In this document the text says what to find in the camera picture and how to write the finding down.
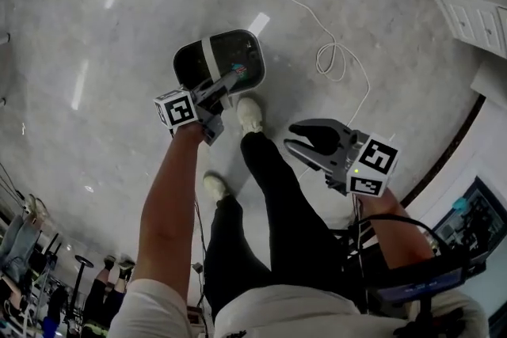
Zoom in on person's black trousers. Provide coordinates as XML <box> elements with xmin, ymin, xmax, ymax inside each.
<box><xmin>203</xmin><ymin>130</ymin><xmax>360</xmax><ymax>324</ymax></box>

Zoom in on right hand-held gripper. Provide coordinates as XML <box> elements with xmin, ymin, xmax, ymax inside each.
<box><xmin>283</xmin><ymin>118</ymin><xmax>399</xmax><ymax>198</ymax></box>

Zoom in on person's white left shoe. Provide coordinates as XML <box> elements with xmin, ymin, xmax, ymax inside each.
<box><xmin>202</xmin><ymin>171</ymin><xmax>231</xmax><ymax>202</ymax></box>

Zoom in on person's white shirt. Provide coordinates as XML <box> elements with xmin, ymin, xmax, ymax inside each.
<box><xmin>108</xmin><ymin>278</ymin><xmax>491</xmax><ymax>338</ymax></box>

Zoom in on white cable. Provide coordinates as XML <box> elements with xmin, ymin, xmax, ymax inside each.
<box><xmin>163</xmin><ymin>0</ymin><xmax>397</xmax><ymax>182</ymax></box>

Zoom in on person's left forearm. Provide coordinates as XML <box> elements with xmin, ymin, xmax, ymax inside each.
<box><xmin>133</xmin><ymin>121</ymin><xmax>212</xmax><ymax>284</ymax></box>

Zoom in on person's white right shoe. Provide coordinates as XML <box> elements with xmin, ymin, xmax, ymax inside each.
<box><xmin>236</xmin><ymin>97</ymin><xmax>264</xmax><ymax>135</ymax></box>

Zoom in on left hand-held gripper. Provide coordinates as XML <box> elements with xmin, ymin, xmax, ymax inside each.
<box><xmin>153</xmin><ymin>69</ymin><xmax>242</xmax><ymax>146</ymax></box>

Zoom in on dark device with blue screen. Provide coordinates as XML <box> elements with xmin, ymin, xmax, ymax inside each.
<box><xmin>373</xmin><ymin>266</ymin><xmax>467</xmax><ymax>305</ymax></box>

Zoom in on white panelled cabinet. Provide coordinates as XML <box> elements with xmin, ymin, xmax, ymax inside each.
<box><xmin>433</xmin><ymin>0</ymin><xmax>507</xmax><ymax>61</ymax></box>

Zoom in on black container with white handle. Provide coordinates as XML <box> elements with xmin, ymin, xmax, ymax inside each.
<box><xmin>173</xmin><ymin>28</ymin><xmax>266</xmax><ymax>108</ymax></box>

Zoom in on person's white shoe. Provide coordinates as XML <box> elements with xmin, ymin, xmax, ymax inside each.
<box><xmin>202</xmin><ymin>171</ymin><xmax>231</xmax><ymax>202</ymax></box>
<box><xmin>236</xmin><ymin>97</ymin><xmax>264</xmax><ymax>135</ymax></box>

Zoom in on black round-top stand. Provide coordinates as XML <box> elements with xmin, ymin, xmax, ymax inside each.
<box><xmin>73</xmin><ymin>253</ymin><xmax>95</xmax><ymax>316</ymax></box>

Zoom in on person's right forearm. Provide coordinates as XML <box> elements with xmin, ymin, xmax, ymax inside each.
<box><xmin>357</xmin><ymin>188</ymin><xmax>436</xmax><ymax>272</ymax></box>

